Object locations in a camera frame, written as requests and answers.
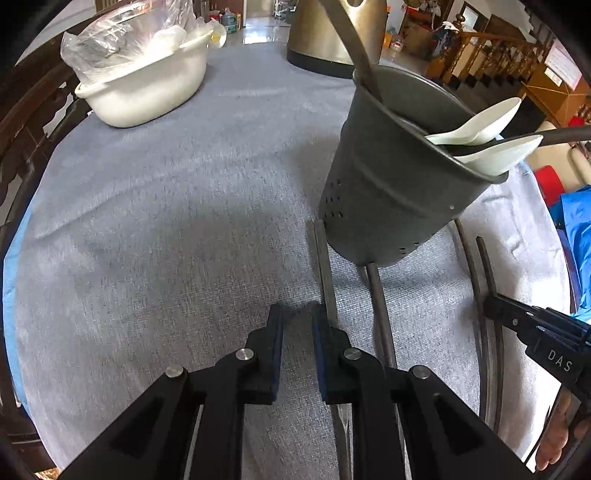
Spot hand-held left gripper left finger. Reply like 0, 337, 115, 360
58, 303, 284, 480

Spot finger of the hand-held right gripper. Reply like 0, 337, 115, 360
483, 295, 573, 336
531, 305, 591, 342

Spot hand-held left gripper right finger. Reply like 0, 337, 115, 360
311, 305, 539, 480

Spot white ceramic spoon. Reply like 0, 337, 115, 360
455, 135, 544, 177
425, 97, 522, 146

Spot grey metal utensil holder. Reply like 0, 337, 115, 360
318, 65, 511, 268

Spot long metal handle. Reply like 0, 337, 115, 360
318, 0, 384, 100

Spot person's right hand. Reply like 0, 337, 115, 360
536, 390, 591, 472

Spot blue tarp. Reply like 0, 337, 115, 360
549, 185, 591, 317

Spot red child chair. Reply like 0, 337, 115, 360
536, 166, 568, 209

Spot grey tablecloth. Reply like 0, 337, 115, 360
11, 39, 573, 480

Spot cream armchair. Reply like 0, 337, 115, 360
526, 121, 591, 172

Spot orange wooden pillar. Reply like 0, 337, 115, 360
525, 69, 591, 127

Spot wooden staircase railing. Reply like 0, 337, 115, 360
425, 14, 555, 95

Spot light blue table cover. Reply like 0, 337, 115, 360
4, 200, 35, 409

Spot white plastic basin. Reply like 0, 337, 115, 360
74, 23, 215, 128

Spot bronze electric kettle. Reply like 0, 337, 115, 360
287, 0, 389, 79

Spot clear plastic bag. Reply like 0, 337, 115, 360
61, 0, 197, 86

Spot pink wall calendar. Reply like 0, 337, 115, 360
545, 41, 583, 89

